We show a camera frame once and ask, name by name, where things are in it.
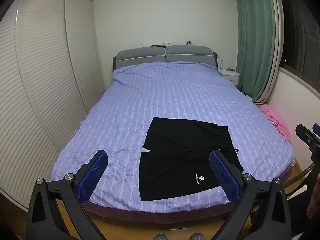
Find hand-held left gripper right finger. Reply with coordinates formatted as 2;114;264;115
209;149;293;240

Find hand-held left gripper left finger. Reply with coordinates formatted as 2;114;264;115
26;149;109;240

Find black pants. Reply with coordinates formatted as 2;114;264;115
139;117;244;202

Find person's right forearm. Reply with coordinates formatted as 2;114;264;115
306;174;320;219

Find pink cloth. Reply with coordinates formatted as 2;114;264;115
258;104;292;143

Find person's dark clothing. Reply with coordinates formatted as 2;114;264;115
285;180;320;240

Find dark window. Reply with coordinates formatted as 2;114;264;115
280;0;320;92

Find white nightstand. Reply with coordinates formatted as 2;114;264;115
218;69;241;86

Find beige curtain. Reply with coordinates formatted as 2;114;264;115
260;0;286;104

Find purple patterned bed sheet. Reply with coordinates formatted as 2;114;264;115
50;60;295;213

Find green curtain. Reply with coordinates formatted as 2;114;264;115
236;0;279;105

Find white louvered wardrobe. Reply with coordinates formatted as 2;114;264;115
0;0;113;209

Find grey headboard cushion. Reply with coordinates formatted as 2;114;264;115
165;45;217;67
115;47;167;70

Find wooden bed frame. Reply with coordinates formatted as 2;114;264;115
50;155;303;240

